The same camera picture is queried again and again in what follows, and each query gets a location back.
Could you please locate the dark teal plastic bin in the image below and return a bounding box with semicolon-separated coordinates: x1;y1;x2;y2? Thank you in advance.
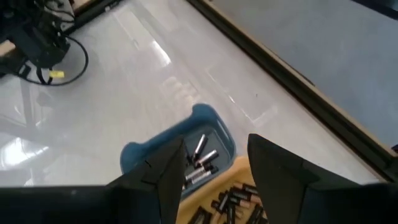
119;103;237;200

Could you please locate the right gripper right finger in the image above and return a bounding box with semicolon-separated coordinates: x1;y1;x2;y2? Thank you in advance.
247;133;398;224

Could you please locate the silver black-tipped battery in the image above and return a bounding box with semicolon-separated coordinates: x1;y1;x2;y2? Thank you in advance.
186;166;220;187
195;149;220;168
192;133;208;161
185;164;214;182

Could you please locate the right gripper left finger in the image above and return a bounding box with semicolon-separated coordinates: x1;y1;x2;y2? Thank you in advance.
0;136;188;224

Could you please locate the yellow plastic bin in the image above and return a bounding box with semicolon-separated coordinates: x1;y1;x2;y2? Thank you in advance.
176;155;269;224

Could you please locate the black copper battery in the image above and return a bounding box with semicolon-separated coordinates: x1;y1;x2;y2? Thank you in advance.
247;203;266;224
233;182;259;196
187;206;213;224
211;192;231;214
229;189;262;207
226;203;238;224

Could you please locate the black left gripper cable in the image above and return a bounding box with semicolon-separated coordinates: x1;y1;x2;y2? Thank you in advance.
17;35;90;87

